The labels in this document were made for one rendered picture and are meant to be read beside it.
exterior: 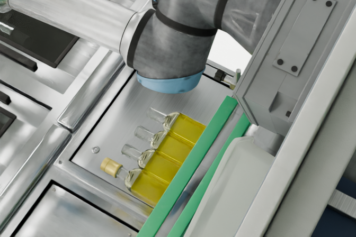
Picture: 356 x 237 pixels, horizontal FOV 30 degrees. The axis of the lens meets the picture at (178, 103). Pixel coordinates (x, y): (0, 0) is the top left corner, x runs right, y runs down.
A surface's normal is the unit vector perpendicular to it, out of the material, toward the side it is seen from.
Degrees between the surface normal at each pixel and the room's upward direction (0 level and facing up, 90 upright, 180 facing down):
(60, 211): 90
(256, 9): 72
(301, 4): 90
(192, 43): 133
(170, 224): 90
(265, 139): 90
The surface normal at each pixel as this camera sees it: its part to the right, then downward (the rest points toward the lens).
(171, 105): -0.04, -0.47
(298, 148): -0.20, -0.19
